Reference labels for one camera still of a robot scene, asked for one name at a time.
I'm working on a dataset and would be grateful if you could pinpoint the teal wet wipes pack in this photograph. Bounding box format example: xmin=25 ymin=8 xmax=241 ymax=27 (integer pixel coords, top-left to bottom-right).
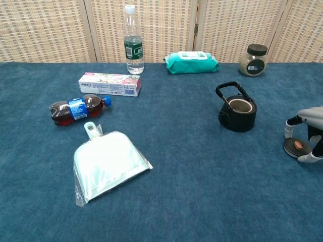
xmin=163 ymin=51 xmax=221 ymax=75

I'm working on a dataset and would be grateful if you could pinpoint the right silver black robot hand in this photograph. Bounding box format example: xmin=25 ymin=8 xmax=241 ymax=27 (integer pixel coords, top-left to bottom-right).
xmin=284 ymin=105 xmax=323 ymax=163

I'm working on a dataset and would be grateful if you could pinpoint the blue table cloth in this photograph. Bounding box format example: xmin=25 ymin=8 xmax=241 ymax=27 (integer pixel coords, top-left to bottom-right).
xmin=0 ymin=62 xmax=323 ymax=242

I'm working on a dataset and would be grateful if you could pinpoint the floral toothpaste box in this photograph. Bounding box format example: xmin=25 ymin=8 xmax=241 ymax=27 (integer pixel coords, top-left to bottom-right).
xmin=78 ymin=72 xmax=142 ymax=97

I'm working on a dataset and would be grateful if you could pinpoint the cola bottle blue cap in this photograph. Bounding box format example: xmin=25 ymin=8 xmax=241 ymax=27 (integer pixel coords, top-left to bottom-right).
xmin=49 ymin=94 xmax=113 ymax=127

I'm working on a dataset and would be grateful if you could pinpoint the woven folding screen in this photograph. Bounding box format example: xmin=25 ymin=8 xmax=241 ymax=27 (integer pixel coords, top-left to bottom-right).
xmin=0 ymin=0 xmax=323 ymax=64

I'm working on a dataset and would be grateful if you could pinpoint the black cast iron kettle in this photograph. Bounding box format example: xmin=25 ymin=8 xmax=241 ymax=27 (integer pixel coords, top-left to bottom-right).
xmin=215 ymin=81 xmax=258 ymax=133

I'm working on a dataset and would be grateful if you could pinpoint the glass jar black lid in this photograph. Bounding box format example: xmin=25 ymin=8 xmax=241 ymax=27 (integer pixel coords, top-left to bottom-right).
xmin=239 ymin=44 xmax=268 ymax=77

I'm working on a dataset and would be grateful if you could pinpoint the black kettle lid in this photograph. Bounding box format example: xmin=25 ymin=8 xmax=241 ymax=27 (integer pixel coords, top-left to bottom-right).
xmin=283 ymin=137 xmax=313 ymax=159

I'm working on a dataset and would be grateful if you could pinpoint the clear water bottle green label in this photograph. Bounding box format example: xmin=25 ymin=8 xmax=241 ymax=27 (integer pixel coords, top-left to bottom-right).
xmin=123 ymin=5 xmax=145 ymax=75

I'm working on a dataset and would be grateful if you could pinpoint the pale green dustpan in plastic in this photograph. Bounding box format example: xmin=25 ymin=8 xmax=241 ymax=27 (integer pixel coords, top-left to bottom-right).
xmin=73 ymin=122 xmax=154 ymax=208

